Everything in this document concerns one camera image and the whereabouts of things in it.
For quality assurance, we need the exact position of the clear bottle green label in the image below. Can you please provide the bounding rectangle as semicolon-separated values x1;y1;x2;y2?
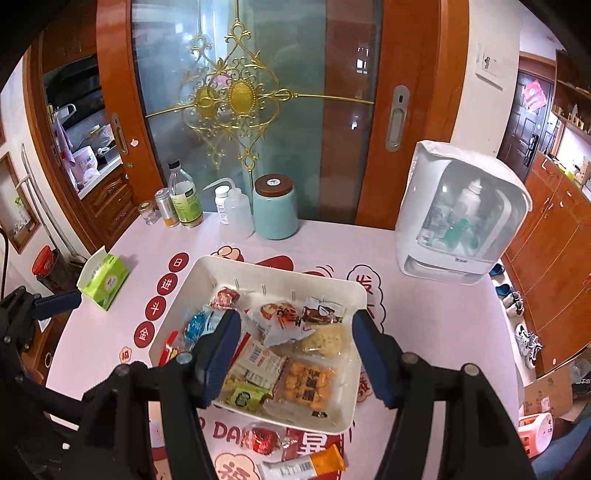
167;160;204;228

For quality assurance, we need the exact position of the pale crisp packet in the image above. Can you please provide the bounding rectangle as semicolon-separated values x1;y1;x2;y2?
295;325;348;358

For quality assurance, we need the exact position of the teal ceramic jar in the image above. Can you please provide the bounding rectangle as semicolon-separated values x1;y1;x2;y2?
253;173;300;241

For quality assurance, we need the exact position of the blue candy packet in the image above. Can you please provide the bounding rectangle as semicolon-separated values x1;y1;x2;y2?
185;311;208;343

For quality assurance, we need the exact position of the green snack packet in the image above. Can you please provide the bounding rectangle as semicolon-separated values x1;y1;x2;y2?
219;376;273;412

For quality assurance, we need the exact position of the small white pill bottle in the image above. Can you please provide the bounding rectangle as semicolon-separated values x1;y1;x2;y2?
215;187;232;225

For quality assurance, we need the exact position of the clear packet orange print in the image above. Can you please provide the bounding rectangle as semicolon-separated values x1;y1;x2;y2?
252;302;315;348

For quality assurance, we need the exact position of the wooden kitchen cabinet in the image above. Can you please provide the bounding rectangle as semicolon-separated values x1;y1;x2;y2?
78;166;139;250

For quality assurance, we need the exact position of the cardboard box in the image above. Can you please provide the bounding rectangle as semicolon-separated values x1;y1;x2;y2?
524;364;591;421

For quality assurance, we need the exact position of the metal drink can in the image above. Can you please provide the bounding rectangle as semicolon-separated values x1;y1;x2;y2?
154;188;178;228

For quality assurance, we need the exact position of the wooden shoe cabinet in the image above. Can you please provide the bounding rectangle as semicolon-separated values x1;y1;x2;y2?
503;152;591;374

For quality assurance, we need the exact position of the white blue snack packet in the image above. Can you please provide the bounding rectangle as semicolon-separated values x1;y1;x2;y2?
201;305;230;335

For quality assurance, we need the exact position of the green tissue pack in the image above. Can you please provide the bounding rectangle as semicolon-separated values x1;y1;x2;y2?
76;246;130;311

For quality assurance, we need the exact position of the silver door handle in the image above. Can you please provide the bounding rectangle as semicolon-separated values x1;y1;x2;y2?
385;85;411;152
112;113;127;155

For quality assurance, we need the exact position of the orange nugget snack packet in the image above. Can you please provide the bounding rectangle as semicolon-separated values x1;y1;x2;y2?
277;360;338;418

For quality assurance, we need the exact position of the white squeeze bottle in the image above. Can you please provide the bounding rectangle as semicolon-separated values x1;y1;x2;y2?
203;178;256;238

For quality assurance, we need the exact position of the white bottle sterilizer cabinet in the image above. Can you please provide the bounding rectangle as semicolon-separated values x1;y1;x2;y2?
394;141;532;286

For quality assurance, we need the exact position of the red round object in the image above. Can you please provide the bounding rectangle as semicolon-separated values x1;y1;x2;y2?
32;244;58;278

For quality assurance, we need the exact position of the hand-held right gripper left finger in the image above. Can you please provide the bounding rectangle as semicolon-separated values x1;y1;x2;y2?
81;310;243;480

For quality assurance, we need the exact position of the wooden wall niche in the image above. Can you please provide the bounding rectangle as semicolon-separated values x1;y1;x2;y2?
0;152;42;254

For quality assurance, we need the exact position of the white wall switch panel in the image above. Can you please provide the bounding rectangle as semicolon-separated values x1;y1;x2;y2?
475;44;508;90

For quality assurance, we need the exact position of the dark entrance door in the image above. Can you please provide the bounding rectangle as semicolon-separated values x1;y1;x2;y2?
499;71;555;181

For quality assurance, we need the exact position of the red yellow snack packet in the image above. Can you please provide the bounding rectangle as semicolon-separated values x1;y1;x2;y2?
159;332;183;367

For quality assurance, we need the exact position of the red candy packet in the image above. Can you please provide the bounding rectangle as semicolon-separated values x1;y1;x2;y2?
242;427;287;455

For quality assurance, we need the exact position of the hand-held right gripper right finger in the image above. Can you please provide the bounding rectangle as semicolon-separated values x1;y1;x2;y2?
352;310;539;480

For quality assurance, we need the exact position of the red wrapped candy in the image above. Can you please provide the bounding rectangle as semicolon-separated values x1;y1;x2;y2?
210;287;241;310

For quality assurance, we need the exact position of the orange white snack bar packet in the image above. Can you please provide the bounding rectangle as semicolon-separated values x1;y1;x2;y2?
259;445;346;480

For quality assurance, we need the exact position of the brown snack packet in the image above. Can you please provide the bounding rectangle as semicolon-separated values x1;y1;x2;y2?
302;298;347;326

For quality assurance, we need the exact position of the row of shoes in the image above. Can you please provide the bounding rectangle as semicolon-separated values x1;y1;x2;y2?
489;263;546;370

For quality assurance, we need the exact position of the pink printed tablecloth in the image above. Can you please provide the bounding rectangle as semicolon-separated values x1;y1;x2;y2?
46;212;522;480

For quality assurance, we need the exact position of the wooden wall shelf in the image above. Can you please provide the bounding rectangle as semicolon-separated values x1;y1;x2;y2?
551;48;591;148

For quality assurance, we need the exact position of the white plastic tray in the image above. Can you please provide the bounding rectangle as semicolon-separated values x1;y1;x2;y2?
148;255;368;435

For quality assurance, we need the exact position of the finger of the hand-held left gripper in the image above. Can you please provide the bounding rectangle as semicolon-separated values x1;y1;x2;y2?
0;286;83;325

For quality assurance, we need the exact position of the pink plastic stool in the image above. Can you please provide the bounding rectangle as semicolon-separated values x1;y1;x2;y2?
517;413;555;457

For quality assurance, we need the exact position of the pink kitchen appliance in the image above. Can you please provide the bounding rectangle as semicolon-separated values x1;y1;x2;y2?
69;145;100;185

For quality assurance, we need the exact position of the glass sliding door gold ornament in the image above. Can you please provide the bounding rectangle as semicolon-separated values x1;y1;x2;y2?
97;0;469;227

